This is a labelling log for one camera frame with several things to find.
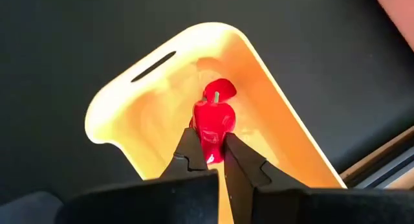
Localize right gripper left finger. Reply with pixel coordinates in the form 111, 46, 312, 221
138, 127, 221, 224

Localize black table mat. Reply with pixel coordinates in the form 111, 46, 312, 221
0, 0, 414, 224

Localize orange plastic basket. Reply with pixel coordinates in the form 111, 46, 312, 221
371, 0, 414, 52

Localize red toy pepper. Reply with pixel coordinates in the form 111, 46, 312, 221
189, 100, 237, 165
202, 78, 237, 104

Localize yellow plastic basket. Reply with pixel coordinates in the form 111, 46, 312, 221
84, 21, 347, 224

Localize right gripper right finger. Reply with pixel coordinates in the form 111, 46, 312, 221
222, 132, 344, 224

